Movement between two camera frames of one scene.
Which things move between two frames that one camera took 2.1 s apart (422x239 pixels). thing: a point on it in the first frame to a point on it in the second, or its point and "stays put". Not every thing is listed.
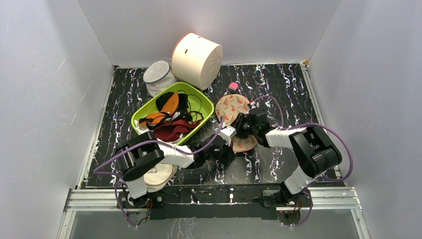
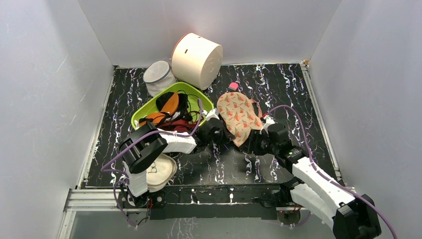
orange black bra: [171, 106] stays put
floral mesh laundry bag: [227, 107] stays put
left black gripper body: [222, 156] to [221, 138]
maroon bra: [170, 131] stays put
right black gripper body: [243, 124] to [252, 147]
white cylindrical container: [196, 60] stays put
